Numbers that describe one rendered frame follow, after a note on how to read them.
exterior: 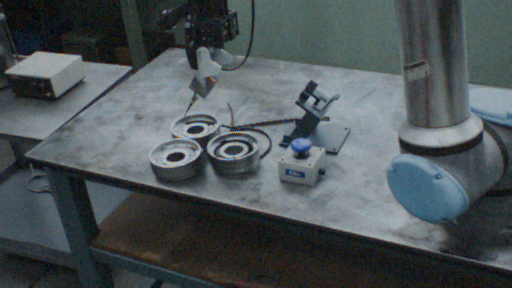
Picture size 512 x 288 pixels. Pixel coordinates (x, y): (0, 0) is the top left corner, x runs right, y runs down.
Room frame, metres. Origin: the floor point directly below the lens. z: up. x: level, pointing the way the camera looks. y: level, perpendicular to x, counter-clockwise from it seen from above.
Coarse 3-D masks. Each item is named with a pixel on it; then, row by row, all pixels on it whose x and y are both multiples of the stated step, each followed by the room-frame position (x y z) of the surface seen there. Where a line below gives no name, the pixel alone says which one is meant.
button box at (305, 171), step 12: (288, 156) 1.01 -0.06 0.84; (300, 156) 1.00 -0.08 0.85; (312, 156) 1.00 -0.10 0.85; (324, 156) 1.02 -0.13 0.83; (288, 168) 0.99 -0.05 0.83; (300, 168) 0.98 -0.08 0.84; (312, 168) 0.97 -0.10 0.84; (324, 168) 0.99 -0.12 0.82; (288, 180) 0.99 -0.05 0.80; (300, 180) 0.98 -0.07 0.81; (312, 180) 0.97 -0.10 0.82
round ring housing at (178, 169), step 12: (168, 144) 1.12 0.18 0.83; (180, 144) 1.12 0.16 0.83; (192, 144) 1.11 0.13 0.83; (156, 156) 1.09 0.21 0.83; (168, 156) 1.09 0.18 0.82; (180, 156) 1.10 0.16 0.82; (156, 168) 1.04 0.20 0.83; (168, 168) 1.03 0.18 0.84; (180, 168) 1.03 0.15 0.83; (192, 168) 1.04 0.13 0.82; (168, 180) 1.03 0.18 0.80; (180, 180) 1.03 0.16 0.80
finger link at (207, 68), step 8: (200, 48) 1.14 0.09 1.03; (200, 56) 1.14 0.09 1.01; (208, 56) 1.14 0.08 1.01; (200, 64) 1.14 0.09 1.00; (208, 64) 1.13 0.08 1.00; (216, 64) 1.13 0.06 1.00; (200, 72) 1.14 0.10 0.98; (208, 72) 1.13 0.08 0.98; (216, 72) 1.13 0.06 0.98; (200, 80) 1.14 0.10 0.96
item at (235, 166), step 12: (228, 132) 1.13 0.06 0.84; (240, 132) 1.13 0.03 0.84; (216, 144) 1.11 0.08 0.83; (228, 144) 1.10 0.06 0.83; (240, 144) 1.10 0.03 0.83; (216, 156) 1.04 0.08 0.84; (228, 156) 1.06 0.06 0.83; (252, 156) 1.04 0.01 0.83; (216, 168) 1.05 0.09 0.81; (228, 168) 1.03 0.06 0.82; (240, 168) 1.03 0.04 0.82
